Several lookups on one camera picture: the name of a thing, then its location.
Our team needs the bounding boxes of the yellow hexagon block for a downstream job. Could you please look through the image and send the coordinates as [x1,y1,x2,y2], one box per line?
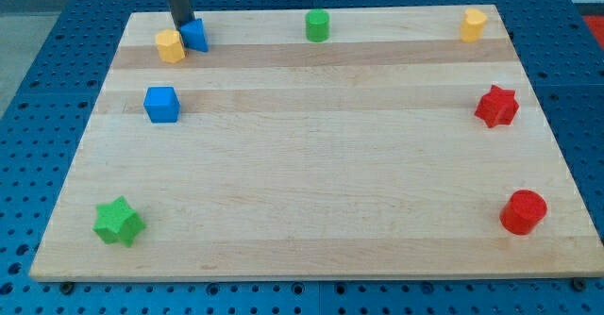
[155,29,186,63]

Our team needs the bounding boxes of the blue triangle block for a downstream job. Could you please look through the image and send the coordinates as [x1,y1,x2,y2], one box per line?
[179,19,209,53]

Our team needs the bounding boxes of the blue cube block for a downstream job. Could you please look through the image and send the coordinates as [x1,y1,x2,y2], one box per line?
[143,87,180,124]

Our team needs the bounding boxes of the green cylinder block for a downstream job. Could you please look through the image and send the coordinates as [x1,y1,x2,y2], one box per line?
[305,8,330,42]

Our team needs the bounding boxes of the wooden board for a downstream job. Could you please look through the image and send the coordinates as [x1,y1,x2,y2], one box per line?
[30,5,603,282]

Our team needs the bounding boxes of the green star block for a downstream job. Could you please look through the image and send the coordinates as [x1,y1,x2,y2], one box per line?
[92,196,146,247]

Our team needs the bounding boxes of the red star block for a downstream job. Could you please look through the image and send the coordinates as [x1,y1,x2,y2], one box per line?
[474,84,519,128]

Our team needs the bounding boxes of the red cylinder block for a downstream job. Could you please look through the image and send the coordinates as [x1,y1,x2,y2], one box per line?
[499,190,547,235]

